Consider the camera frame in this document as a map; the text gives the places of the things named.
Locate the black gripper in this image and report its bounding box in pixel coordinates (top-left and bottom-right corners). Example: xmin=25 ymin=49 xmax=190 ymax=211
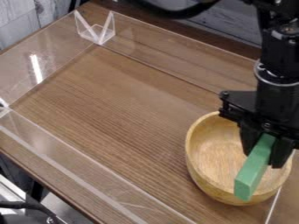
xmin=219 ymin=62 xmax=299 ymax=169

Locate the green rectangular block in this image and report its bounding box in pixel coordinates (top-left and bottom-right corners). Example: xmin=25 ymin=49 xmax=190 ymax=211
xmin=234 ymin=134 xmax=277 ymax=201

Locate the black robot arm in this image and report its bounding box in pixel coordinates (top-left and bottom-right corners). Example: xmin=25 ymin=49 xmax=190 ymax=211
xmin=219 ymin=0 xmax=299 ymax=169

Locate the brown wooden bowl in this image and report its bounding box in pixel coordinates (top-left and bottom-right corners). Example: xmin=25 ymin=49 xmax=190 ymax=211
xmin=185 ymin=112 xmax=293 ymax=207

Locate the clear acrylic barrier wall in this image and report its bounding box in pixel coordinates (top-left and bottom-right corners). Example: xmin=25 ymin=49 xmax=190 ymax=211
xmin=0 ymin=5 xmax=299 ymax=224

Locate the clear acrylic corner bracket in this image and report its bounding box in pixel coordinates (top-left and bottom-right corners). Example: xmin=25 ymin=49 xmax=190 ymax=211
xmin=74 ymin=10 xmax=117 ymax=46

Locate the black cable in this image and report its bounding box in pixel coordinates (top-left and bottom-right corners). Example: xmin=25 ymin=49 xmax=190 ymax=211
xmin=0 ymin=200 xmax=58 ymax=224

